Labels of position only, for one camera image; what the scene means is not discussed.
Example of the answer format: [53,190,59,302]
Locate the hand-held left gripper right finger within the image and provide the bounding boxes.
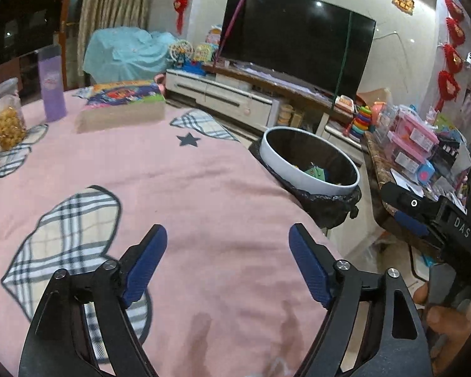
[288,223,434,377]

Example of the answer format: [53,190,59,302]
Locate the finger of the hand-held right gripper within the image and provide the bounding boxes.
[394,211,446,250]
[381,182,444,221]

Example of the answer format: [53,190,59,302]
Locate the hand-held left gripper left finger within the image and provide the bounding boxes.
[19,224,168,377]

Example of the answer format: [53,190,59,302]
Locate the black trash bag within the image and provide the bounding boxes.
[249,139,362,230]

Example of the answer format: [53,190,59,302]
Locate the green snack wrapper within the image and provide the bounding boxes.
[304,163,330,183]

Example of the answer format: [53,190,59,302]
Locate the white round trash bin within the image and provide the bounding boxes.
[259,126,361,196]

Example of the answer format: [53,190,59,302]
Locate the person's right hand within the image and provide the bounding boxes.
[413,283,471,362]

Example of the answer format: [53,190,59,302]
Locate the pink plastic storage boxes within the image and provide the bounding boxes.
[385,106,440,173]

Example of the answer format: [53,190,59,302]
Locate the pink patchwork tablecloth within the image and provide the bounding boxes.
[0,86,342,377]

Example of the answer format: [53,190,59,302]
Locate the rainbow stacking rings toy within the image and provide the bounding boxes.
[351,105,373,139]

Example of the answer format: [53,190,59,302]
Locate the red heart hanging decoration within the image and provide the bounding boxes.
[437,0,467,111]

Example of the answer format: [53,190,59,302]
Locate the colourful picture box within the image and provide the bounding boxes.
[76,79,166,134]

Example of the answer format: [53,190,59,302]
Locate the white television cabinet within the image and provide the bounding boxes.
[165,63,364,150]

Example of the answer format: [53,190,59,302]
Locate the black television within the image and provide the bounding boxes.
[216,0,377,105]

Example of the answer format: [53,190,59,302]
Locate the clear popcorn jar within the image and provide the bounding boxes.
[0,78,29,152]

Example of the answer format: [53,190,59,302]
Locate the purple tumbler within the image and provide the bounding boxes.
[38,45,68,122]

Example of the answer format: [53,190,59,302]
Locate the teal cloth covered chair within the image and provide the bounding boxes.
[83,27,178,85]

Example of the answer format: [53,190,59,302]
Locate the ferris wheel toy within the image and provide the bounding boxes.
[168,39,193,67]

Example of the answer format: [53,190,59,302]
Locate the colourful toy house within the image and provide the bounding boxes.
[194,27,224,63]

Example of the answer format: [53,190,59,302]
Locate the pink stick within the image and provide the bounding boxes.
[214,0,247,63]

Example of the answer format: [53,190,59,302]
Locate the beige curtain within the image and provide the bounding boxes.
[76,0,150,87]

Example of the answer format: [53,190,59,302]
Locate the red knot hanging decoration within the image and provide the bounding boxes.
[174,0,194,36]

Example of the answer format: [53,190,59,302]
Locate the wooden framed glass door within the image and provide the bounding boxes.
[0,0,83,87]

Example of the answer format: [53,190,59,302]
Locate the gold red wall ornament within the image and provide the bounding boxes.
[392,0,417,15]

